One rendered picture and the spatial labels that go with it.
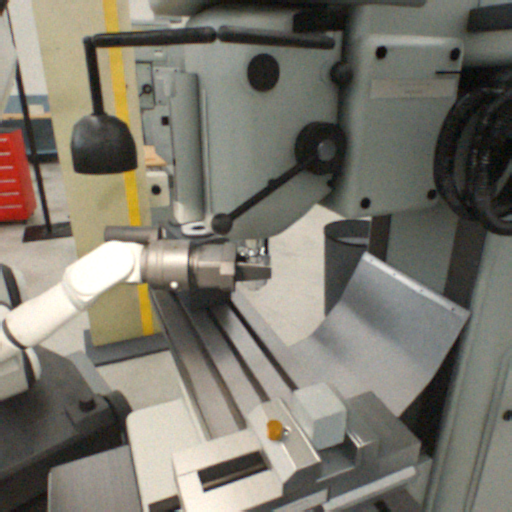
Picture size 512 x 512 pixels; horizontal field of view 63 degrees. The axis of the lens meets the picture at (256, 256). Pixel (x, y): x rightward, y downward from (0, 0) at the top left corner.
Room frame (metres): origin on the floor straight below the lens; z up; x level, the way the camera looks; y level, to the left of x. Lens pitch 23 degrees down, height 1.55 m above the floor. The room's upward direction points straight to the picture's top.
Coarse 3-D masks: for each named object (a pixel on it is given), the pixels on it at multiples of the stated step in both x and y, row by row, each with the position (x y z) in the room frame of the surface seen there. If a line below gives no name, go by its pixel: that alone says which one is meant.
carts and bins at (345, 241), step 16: (336, 224) 2.73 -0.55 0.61; (352, 224) 2.77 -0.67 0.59; (368, 224) 2.74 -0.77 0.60; (336, 240) 2.39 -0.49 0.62; (352, 240) 2.69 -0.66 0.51; (336, 256) 2.39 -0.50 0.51; (352, 256) 2.33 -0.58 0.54; (336, 272) 2.40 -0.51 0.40; (352, 272) 2.33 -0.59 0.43; (336, 288) 2.40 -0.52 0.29
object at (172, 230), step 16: (160, 224) 1.11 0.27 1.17; (176, 224) 1.07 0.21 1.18; (192, 224) 1.05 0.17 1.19; (176, 240) 1.00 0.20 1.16; (192, 240) 0.97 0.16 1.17; (208, 240) 0.97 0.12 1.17; (224, 240) 0.99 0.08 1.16; (192, 288) 0.95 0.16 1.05; (208, 288) 0.97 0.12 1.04; (192, 304) 0.95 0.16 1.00; (208, 304) 0.97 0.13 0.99
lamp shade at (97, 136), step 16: (80, 128) 0.47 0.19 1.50; (96, 128) 0.46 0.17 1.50; (112, 128) 0.47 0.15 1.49; (128, 128) 0.50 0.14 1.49; (80, 144) 0.46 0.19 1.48; (96, 144) 0.46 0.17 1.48; (112, 144) 0.46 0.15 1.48; (128, 144) 0.48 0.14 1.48; (80, 160) 0.46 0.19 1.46; (96, 160) 0.46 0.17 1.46; (112, 160) 0.46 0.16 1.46; (128, 160) 0.48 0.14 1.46
